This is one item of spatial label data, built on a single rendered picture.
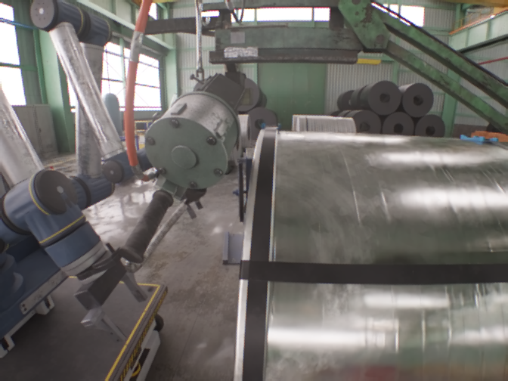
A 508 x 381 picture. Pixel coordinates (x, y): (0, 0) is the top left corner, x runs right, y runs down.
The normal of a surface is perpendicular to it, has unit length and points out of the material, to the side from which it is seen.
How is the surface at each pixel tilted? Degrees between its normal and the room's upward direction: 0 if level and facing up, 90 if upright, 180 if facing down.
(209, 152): 115
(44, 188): 63
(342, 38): 90
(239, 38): 90
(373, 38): 90
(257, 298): 52
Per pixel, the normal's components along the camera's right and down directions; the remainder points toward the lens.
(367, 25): -0.27, 0.29
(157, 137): -0.16, 0.68
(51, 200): 0.92, -0.36
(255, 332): -0.08, -0.27
